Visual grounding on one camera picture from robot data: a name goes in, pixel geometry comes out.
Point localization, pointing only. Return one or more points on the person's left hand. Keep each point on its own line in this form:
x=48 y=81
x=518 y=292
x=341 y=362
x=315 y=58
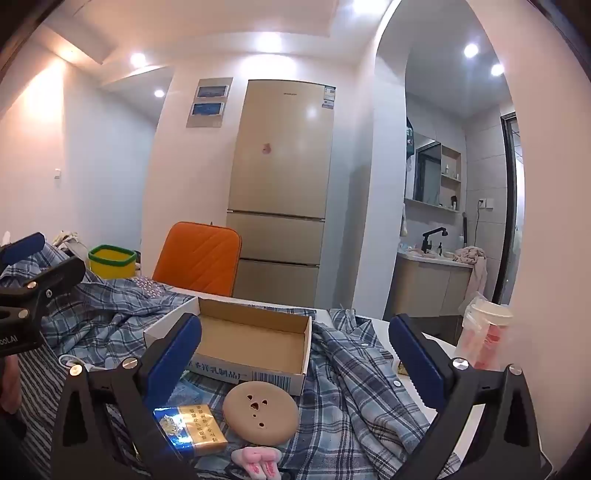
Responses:
x=8 y=385

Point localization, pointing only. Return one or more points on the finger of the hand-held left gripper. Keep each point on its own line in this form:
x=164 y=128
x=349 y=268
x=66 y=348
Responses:
x=51 y=277
x=23 y=243

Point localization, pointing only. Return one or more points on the pink towel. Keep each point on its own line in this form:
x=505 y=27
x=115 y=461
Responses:
x=475 y=263

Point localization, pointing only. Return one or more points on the clear plastic bag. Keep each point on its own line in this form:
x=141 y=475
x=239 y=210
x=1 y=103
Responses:
x=485 y=337

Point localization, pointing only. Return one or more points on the bathroom mirror cabinet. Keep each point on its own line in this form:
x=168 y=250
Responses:
x=429 y=170

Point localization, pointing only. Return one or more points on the white wall outlet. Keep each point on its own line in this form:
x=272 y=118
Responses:
x=485 y=203

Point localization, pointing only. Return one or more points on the fridge energy label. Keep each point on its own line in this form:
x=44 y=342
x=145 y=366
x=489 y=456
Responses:
x=328 y=98

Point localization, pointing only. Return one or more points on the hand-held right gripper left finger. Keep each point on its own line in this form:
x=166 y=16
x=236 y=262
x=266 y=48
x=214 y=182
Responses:
x=178 y=360

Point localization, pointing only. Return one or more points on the round beige hand warmer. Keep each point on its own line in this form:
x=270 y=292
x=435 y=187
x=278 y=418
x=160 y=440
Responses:
x=261 y=413

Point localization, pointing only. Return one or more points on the cardboard box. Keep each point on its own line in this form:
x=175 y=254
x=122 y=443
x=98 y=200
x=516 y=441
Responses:
x=258 y=341

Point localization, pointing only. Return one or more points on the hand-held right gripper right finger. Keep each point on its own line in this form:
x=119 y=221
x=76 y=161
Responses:
x=413 y=360

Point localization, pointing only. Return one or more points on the beige vanity cabinet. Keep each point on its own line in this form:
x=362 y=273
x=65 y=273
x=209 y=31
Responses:
x=429 y=286

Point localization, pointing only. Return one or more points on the blue plaid shirt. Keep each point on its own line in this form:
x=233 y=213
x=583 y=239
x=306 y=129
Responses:
x=360 y=397

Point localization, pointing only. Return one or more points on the black faucet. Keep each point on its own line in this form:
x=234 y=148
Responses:
x=427 y=240

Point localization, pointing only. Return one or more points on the orange chair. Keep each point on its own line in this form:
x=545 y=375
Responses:
x=198 y=258

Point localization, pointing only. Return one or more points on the beige refrigerator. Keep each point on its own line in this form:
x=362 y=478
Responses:
x=281 y=184

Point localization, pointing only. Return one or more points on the yellow green basket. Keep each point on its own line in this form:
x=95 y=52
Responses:
x=111 y=265

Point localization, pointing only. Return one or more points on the dark striped cloth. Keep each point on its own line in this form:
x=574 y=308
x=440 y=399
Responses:
x=39 y=374

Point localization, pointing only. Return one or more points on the pink plush slippers charm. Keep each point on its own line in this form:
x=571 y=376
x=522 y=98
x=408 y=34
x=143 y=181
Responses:
x=256 y=461

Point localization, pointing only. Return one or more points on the grey wall panel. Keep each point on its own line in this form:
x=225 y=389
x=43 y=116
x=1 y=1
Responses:
x=210 y=108

